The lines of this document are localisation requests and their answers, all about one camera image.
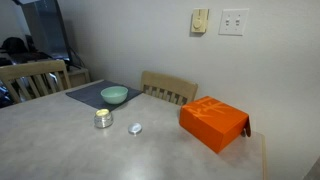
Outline orange cardboard box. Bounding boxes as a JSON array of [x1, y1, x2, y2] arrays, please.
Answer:
[[178, 95, 252, 155]]

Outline small wooden side cabinet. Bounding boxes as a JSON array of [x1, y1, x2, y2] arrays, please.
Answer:
[[59, 65, 92, 89]]

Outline beige wall thermostat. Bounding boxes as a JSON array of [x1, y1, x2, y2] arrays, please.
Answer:
[[190, 8, 210, 34]]

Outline black bag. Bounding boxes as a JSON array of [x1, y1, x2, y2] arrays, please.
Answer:
[[1, 36, 30, 56]]

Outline white double light switch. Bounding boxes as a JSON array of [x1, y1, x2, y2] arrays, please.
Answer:
[[218, 8, 250, 37]]

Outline silver candle can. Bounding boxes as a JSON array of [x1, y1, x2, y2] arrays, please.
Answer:
[[93, 108, 114, 130]]

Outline round silver lid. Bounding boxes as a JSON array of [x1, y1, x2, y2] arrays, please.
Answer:
[[127, 122, 143, 136]]

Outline dark grey placemat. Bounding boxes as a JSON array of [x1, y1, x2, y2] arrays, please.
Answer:
[[65, 79, 144, 112]]

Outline thin black cable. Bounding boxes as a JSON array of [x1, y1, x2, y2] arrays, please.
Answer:
[[68, 46, 86, 70]]

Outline slatted wooden chair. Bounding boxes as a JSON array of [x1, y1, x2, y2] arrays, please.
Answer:
[[0, 59, 72, 104], [139, 70, 199, 107]]

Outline tall dark grey stand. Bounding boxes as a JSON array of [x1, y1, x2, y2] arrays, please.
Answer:
[[13, 0, 73, 62]]

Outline mint green bowl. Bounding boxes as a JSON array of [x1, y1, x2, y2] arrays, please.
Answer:
[[100, 85, 129, 105]]

